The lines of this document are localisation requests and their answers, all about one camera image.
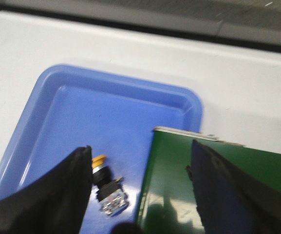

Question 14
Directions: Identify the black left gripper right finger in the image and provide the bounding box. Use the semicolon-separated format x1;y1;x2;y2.
187;140;281;234

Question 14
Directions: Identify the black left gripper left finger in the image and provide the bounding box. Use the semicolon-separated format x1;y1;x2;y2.
0;146;93;234

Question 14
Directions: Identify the yellow push button switch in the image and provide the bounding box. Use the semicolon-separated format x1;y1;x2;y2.
92;155;129;217

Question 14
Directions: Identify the green conveyor belt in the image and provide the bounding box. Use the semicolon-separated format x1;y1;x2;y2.
136;126;281;234

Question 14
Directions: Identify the blue plastic tray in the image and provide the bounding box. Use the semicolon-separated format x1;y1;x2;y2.
0;65;203;234

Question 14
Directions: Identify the grey stone counter ledge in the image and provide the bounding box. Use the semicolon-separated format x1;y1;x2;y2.
0;0;281;50

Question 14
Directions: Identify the aluminium conveyor frame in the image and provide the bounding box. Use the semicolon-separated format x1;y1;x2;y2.
153;126;245;147

